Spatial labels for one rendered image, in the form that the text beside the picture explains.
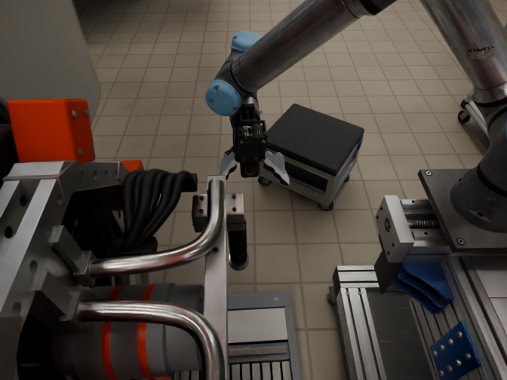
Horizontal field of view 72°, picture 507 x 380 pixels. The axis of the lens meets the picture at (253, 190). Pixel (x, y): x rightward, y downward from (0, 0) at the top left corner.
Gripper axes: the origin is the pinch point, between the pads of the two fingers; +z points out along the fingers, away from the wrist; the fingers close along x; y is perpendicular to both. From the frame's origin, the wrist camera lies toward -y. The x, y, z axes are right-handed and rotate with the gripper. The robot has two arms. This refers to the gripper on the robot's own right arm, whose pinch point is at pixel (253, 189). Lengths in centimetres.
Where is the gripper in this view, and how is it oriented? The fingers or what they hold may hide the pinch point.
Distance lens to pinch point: 73.9
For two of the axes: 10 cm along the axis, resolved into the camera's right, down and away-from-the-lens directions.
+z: 1.0, 7.8, -6.1
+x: 9.9, -0.5, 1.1
